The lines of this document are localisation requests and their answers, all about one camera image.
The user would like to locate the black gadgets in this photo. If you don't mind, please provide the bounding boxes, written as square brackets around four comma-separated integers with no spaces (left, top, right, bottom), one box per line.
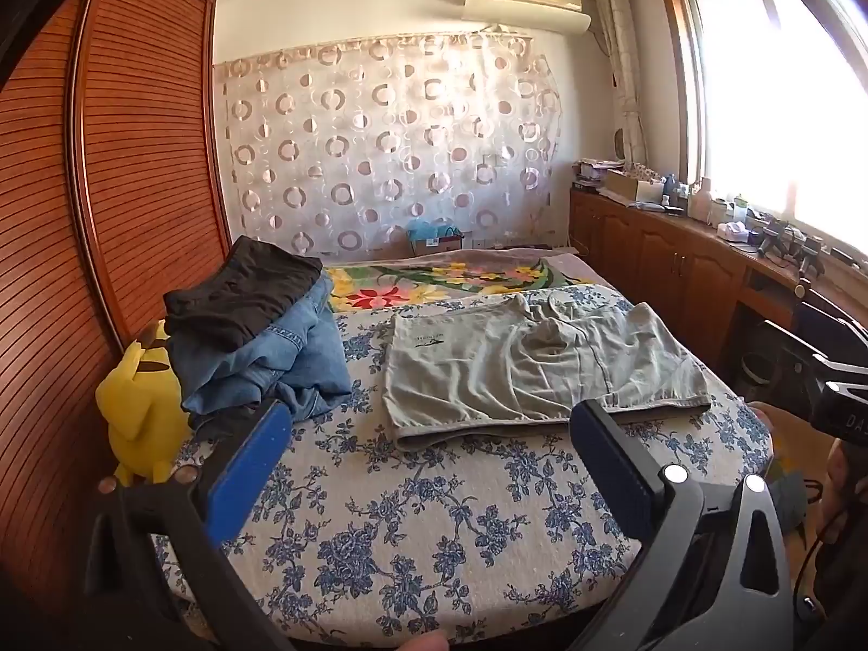
[756,217,825,272]

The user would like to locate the wooden louvered wardrobe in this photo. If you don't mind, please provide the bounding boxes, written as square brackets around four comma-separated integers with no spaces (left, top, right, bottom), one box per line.
[0,0,235,625]

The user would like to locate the yellow plush toy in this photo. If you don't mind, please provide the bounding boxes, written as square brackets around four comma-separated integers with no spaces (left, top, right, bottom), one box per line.
[95,320,194,486]

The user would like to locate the patterned window drape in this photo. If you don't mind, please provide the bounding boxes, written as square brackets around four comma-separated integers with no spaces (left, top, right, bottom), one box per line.
[593,0,648,167]

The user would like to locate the stack of papers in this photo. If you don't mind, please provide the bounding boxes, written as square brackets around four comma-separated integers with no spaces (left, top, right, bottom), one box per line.
[573,158,625,191]

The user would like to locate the sheer circle pattern curtain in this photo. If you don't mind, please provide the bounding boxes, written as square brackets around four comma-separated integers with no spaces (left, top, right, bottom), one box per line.
[213,30,567,259]

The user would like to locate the blue floral bed sheet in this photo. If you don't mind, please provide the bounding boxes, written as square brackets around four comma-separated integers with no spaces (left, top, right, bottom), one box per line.
[156,285,774,648]

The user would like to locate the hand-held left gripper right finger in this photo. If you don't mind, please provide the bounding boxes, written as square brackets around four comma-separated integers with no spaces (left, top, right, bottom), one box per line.
[568,399,794,651]

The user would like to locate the person's dark clothing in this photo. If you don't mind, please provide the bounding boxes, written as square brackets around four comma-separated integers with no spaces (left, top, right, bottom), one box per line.
[787,508,868,651]

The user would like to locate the window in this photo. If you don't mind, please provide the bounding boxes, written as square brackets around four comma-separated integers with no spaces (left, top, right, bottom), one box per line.
[668,0,868,252]

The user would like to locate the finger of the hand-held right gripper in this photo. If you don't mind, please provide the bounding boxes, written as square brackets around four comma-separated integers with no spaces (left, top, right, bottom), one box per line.
[759,318,868,382]

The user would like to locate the black waste bin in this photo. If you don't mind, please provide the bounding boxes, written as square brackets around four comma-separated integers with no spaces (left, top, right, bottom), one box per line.
[739,349,781,395]

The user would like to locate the grey-green pants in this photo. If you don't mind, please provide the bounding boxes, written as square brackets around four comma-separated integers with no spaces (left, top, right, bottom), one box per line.
[381,288,712,452]

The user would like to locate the flower print blanket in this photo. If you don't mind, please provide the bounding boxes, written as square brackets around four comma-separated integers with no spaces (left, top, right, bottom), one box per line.
[318,247,604,316]

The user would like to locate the person's left hand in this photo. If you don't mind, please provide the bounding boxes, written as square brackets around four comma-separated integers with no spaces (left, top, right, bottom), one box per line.
[380,630,450,651]

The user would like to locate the open brown cardboard box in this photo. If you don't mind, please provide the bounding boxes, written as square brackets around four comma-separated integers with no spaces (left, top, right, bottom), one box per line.
[603,169,666,205]

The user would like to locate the black pants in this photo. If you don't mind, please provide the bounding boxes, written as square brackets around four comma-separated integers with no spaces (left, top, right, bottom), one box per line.
[164,236,324,352]

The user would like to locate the wooden cabinet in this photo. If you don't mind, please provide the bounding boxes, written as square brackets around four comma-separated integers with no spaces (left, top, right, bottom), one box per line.
[570,186,868,381]

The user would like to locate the wall air conditioner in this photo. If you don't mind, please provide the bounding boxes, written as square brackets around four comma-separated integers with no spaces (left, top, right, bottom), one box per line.
[463,0,592,35]

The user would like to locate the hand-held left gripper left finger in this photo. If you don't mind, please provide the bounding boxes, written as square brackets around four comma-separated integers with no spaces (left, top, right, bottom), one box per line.
[81,399,299,651]

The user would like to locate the blue jeans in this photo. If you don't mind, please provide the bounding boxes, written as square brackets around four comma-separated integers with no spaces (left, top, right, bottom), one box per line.
[169,271,354,430]

